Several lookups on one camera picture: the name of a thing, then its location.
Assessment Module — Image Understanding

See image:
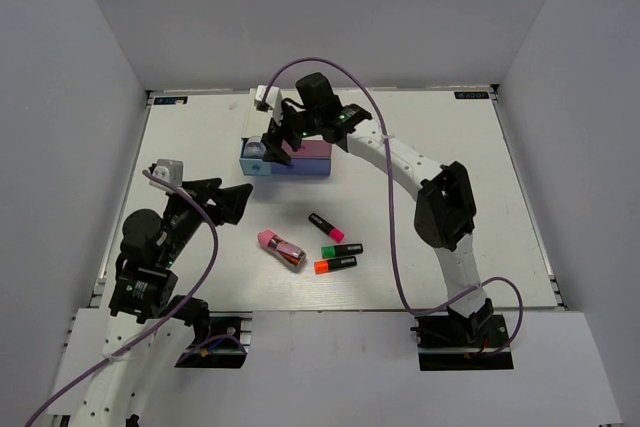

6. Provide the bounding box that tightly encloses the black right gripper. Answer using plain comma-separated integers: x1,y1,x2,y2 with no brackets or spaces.
264,100,323,166

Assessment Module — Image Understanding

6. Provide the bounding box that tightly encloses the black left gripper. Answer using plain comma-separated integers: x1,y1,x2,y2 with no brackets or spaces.
159,177,253,267

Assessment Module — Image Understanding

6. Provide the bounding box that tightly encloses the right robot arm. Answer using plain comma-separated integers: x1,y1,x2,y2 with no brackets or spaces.
254,72,493,346

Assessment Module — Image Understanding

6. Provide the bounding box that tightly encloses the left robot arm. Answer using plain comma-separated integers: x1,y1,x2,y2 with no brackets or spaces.
70,178,253,426

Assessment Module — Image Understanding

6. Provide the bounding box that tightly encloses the cream drawer cabinet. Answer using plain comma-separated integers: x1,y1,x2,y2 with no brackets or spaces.
240,85,302,144

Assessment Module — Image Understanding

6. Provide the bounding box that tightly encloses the pink drawer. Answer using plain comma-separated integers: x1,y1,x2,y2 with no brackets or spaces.
282,139,332,160

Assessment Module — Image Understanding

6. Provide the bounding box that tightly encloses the left table label sticker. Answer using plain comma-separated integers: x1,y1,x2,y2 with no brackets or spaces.
153,96,188,105

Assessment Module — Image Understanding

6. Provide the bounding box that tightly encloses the table label sticker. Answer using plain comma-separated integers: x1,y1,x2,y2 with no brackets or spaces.
153,96,188,105
454,91,490,100

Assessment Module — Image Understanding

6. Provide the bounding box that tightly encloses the pink highlighter marker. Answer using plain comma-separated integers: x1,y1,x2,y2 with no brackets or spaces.
308,213,345,243

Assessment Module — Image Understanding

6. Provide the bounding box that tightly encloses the green highlighter marker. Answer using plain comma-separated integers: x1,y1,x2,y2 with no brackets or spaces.
321,243,364,259

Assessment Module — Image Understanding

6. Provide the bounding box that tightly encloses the orange highlighter marker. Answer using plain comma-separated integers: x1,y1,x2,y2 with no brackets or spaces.
314,256,357,275

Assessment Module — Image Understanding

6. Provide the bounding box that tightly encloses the right table label sticker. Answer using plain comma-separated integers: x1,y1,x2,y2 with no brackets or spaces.
454,91,490,100

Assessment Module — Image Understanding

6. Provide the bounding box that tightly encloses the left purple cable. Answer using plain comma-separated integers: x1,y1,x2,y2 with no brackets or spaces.
24,170,220,427

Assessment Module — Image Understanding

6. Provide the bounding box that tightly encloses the purple cable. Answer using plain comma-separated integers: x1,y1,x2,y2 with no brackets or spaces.
267,57,525,358
24,170,220,427

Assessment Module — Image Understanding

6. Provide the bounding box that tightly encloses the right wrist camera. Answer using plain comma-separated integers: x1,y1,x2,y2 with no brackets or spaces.
254,85,283,124

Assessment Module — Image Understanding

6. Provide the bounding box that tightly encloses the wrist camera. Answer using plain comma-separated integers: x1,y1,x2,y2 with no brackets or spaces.
149,159,184,192
254,85,283,124

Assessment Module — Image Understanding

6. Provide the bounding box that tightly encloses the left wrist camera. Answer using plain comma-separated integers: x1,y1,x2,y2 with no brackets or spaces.
149,159,184,192

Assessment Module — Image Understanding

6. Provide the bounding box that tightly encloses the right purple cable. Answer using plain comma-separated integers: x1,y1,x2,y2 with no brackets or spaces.
267,57,525,358

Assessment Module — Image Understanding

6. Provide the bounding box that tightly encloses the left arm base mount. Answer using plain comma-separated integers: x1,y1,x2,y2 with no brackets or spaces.
175,312,253,370

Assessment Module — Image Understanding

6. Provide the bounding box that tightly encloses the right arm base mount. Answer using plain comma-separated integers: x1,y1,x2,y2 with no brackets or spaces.
411,315,514,372

